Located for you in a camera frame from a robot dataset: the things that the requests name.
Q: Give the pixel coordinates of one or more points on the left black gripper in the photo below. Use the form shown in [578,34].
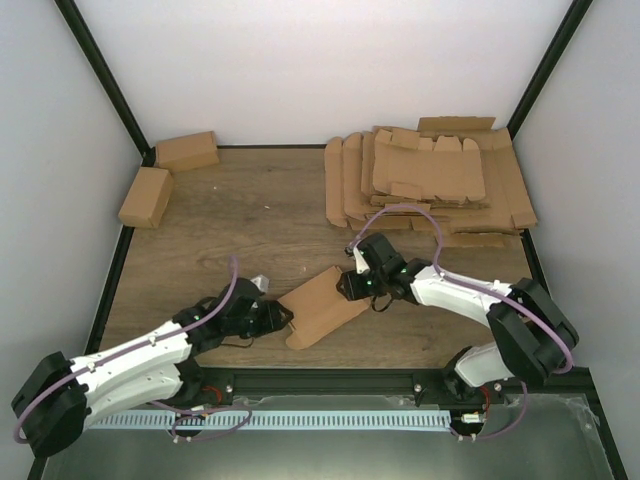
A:
[273,319]

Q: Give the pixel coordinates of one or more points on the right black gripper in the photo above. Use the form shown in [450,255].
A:
[354,290]

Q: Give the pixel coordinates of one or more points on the cardboard box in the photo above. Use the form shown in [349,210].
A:
[319,309]
[147,198]
[188,152]

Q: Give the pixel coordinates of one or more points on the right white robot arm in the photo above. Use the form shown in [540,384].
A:
[532,338]

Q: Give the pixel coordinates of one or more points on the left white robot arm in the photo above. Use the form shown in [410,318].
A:
[63,397]

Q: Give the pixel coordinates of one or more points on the stack of flat cardboard blanks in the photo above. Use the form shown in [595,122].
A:
[455,176]

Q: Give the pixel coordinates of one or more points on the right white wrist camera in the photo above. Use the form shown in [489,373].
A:
[361,265]

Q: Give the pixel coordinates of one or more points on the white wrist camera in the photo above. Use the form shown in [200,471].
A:
[261,282]
[361,265]

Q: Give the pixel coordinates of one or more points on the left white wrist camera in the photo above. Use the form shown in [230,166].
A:
[261,282]

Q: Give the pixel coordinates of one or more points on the black aluminium frame rail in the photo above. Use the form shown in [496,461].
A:
[425,386]

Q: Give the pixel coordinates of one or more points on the light blue slotted cable duct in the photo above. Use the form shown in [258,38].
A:
[392,420]

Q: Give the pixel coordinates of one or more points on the left black frame post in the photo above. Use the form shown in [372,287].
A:
[93,54]

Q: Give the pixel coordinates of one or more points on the black frame post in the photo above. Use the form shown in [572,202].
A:
[561,39]
[93,54]

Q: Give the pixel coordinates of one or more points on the right black frame post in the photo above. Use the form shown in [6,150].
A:
[561,39]

